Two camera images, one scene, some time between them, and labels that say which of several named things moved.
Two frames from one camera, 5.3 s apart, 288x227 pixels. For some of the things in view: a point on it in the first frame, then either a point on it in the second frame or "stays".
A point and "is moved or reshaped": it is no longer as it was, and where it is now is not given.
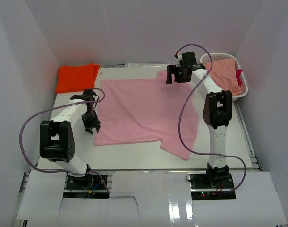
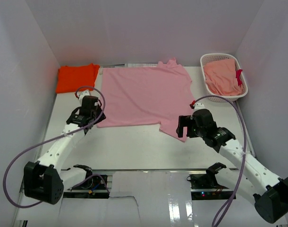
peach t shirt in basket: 223,73 stays
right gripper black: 172,69 → 185,121
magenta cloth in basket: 238,73 stays
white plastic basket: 205,59 stays
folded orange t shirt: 76,78 stays
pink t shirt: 147,109 is moved or reshaped
